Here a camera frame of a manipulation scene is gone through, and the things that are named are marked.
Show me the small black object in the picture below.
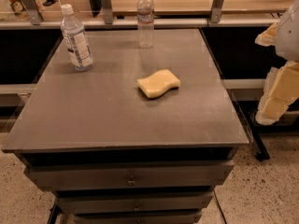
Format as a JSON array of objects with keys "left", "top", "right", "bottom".
[{"left": 43, "top": 0, "right": 57, "bottom": 7}]

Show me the top drawer with knob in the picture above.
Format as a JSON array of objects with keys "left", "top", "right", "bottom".
[{"left": 25, "top": 161, "right": 234, "bottom": 191}]

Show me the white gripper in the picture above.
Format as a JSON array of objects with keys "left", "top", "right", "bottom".
[{"left": 255, "top": 0, "right": 299, "bottom": 125}]

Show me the bottom drawer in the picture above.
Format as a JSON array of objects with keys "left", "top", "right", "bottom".
[{"left": 74, "top": 210, "right": 202, "bottom": 224}]

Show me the dark drawer cabinet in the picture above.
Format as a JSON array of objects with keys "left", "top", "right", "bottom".
[{"left": 1, "top": 27, "right": 250, "bottom": 224}]

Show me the drawer with knob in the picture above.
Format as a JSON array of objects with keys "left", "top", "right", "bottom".
[
  {"left": 57, "top": 191, "right": 212, "bottom": 215},
  {"left": 25, "top": 161, "right": 234, "bottom": 191}
]

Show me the colourful snack bag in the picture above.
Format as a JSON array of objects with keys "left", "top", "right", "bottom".
[{"left": 0, "top": 0, "right": 44, "bottom": 24}]

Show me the clear plastic water bottle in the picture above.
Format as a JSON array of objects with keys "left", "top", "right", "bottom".
[{"left": 136, "top": 0, "right": 154, "bottom": 49}]

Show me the yellow wavy sponge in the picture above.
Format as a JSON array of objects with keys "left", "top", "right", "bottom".
[{"left": 137, "top": 69, "right": 180, "bottom": 99}]

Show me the blue labelled plastic bottle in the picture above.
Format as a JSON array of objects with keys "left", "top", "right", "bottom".
[{"left": 61, "top": 4, "right": 93, "bottom": 71}]

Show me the middle drawer with knob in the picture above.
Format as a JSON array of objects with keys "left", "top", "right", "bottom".
[{"left": 57, "top": 191, "right": 212, "bottom": 215}]

